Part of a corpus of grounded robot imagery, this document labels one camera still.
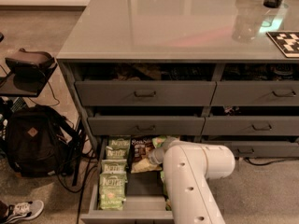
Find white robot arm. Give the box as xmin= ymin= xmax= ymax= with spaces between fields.
xmin=149 ymin=137 xmax=235 ymax=224

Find green kettle bag back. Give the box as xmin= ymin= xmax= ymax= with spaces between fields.
xmin=108 ymin=135 xmax=131 ymax=149

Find grey white sneaker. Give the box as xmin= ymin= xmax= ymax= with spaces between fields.
xmin=0 ymin=200 xmax=44 ymax=224

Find green kettle bag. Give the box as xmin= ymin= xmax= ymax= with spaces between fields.
xmin=106 ymin=147 xmax=129 ymax=160
xmin=99 ymin=173 xmax=126 ymax=210
xmin=102 ymin=160 xmax=127 ymax=174
xmin=108 ymin=135 xmax=131 ymax=149

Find black backpack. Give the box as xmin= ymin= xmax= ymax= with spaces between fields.
xmin=5 ymin=105 xmax=78 ymax=177

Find dark headset device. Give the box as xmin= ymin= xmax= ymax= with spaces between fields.
xmin=5 ymin=49 xmax=55 ymax=78

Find brown sea salt chip bag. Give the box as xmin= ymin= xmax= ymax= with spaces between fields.
xmin=131 ymin=136 xmax=162 ymax=173

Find green dang bag back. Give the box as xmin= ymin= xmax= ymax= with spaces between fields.
xmin=152 ymin=135 xmax=171 ymax=148

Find middle right grey drawer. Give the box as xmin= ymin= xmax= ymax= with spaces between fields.
xmin=202 ymin=116 xmax=299 ymax=136

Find green dang bag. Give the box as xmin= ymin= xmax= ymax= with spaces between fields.
xmin=160 ymin=171 xmax=172 ymax=211
xmin=152 ymin=135 xmax=171 ymax=148

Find grey drawer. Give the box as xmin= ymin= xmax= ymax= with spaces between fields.
xmin=211 ymin=81 xmax=299 ymax=106
xmin=225 ymin=141 xmax=299 ymax=158
xmin=202 ymin=116 xmax=299 ymax=136
xmin=75 ymin=80 xmax=216 ymax=106
xmin=87 ymin=116 xmax=205 ymax=135

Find top right grey drawer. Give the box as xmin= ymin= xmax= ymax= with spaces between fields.
xmin=211 ymin=81 xmax=299 ymax=106

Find open bottom left drawer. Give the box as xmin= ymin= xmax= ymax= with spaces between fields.
xmin=80 ymin=135 xmax=211 ymax=224

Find grey drawer cabinet counter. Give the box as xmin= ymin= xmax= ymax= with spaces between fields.
xmin=58 ymin=0 xmax=299 ymax=151

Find middle left grey drawer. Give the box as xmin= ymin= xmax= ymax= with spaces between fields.
xmin=87 ymin=116 xmax=205 ymax=135

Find black cable under cabinet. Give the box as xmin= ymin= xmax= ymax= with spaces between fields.
xmin=243 ymin=157 xmax=299 ymax=167

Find green kettle bag front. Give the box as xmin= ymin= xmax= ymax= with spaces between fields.
xmin=99 ymin=173 xmax=126 ymax=210

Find black white marker board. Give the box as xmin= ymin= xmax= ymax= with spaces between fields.
xmin=266 ymin=31 xmax=299 ymax=58

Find black floor cables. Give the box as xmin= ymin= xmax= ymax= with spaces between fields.
xmin=55 ymin=117 xmax=97 ymax=224

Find top left grey drawer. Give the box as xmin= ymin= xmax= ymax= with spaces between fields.
xmin=75 ymin=80 xmax=216 ymax=106

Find bottom right grey drawer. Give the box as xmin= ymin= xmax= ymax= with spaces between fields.
xmin=225 ymin=141 xmax=299 ymax=158

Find green dang bag front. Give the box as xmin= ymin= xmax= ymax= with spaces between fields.
xmin=160 ymin=171 xmax=172 ymax=211

